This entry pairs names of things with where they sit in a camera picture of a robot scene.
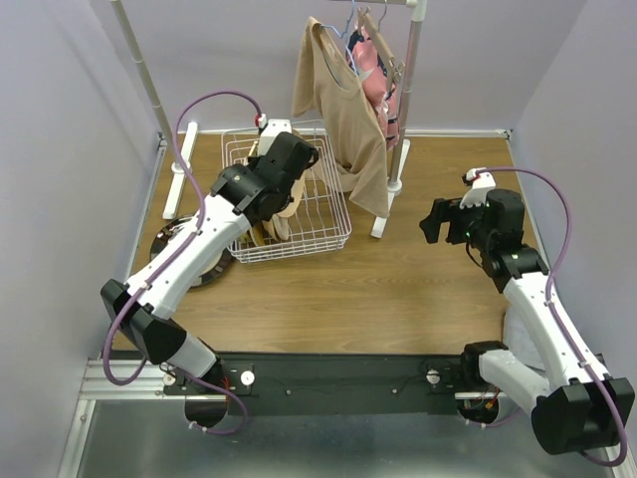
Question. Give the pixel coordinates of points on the grey folded cloth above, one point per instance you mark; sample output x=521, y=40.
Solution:
x=517, y=338

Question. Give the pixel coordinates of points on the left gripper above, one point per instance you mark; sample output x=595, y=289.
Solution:
x=254, y=159

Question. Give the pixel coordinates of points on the pink patterned garment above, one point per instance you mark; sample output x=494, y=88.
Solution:
x=364, y=59

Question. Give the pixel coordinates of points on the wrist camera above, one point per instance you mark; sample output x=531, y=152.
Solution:
x=268, y=130
x=479, y=182

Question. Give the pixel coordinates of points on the beige t-shirt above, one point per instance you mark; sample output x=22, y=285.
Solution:
x=325, y=83

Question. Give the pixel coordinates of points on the black rimmed striped plate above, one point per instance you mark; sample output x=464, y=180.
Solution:
x=169, y=231

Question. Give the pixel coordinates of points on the green yellow woven mat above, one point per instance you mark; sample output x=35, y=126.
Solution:
x=255, y=232

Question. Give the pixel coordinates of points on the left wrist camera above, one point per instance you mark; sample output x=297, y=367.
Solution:
x=268, y=130

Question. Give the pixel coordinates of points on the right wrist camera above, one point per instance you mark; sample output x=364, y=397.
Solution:
x=479, y=182

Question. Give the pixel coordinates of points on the bird pattern plate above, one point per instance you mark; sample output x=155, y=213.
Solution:
x=270, y=229
x=293, y=204

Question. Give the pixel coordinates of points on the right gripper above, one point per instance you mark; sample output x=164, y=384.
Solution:
x=445, y=210

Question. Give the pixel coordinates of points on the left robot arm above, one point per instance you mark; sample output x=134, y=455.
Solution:
x=243, y=195

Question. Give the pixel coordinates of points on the wooden clip hanger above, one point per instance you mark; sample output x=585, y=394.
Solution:
x=369, y=28

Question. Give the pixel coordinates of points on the white wire dish rack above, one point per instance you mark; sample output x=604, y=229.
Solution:
x=321, y=223

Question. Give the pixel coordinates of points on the blue wire hanger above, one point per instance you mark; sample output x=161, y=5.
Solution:
x=343, y=35

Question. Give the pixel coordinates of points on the white leaf pattern plate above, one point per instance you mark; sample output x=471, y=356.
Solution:
x=282, y=227

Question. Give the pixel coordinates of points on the white clothes rack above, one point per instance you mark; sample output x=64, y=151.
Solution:
x=401, y=149

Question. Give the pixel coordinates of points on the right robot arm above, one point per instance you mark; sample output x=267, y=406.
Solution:
x=575, y=405

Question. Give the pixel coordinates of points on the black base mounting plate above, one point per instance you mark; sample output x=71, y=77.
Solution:
x=282, y=384

